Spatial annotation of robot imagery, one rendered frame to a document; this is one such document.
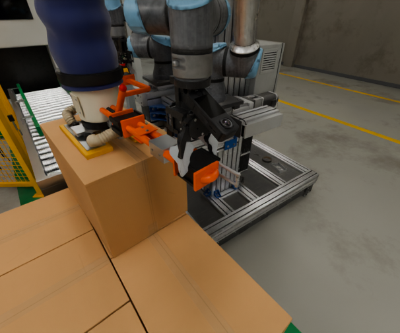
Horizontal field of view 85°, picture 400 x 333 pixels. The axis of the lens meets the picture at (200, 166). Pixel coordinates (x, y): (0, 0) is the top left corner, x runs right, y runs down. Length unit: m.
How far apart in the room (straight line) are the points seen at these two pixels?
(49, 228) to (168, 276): 0.63
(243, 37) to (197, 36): 0.53
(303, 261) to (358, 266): 0.36
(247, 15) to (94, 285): 1.10
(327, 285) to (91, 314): 1.32
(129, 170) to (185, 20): 0.53
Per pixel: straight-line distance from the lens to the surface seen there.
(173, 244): 1.02
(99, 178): 0.76
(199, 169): 0.48
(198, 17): 0.40
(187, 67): 0.41
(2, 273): 1.22
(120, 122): 0.73
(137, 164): 0.80
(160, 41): 1.42
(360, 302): 1.76
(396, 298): 1.90
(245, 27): 0.91
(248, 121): 1.09
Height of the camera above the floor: 1.38
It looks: 36 degrees down
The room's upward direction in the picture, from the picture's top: straight up
